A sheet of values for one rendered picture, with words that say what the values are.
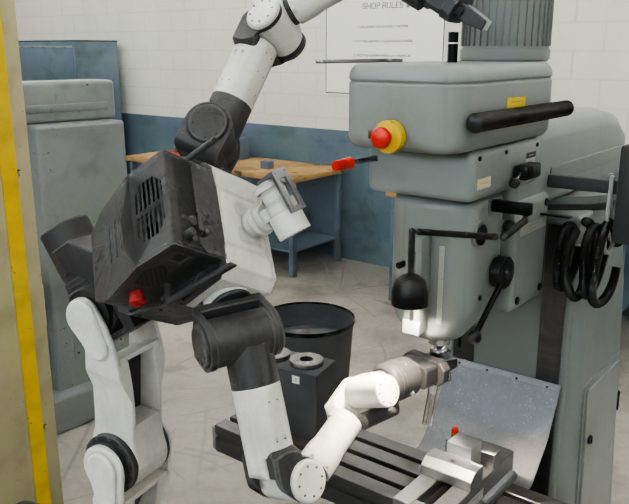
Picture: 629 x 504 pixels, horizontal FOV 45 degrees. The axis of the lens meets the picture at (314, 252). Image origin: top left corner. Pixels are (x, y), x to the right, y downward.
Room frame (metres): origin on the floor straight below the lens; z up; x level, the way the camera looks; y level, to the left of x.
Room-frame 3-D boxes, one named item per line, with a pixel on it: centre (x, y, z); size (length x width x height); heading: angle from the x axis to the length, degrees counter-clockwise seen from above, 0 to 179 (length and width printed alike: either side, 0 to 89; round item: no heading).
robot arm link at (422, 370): (1.52, -0.21, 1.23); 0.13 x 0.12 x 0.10; 42
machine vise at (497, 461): (1.51, -0.32, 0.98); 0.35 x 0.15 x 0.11; 142
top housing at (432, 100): (1.59, -0.29, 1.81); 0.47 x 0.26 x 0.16; 142
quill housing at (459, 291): (1.58, -0.28, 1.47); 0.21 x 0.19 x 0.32; 52
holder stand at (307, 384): (1.87, 0.06, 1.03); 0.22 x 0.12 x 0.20; 63
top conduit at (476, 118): (1.52, -0.42, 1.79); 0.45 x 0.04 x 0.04; 142
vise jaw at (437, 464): (1.49, -0.31, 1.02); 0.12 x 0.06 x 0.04; 52
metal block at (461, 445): (1.54, -0.34, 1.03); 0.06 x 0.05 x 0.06; 52
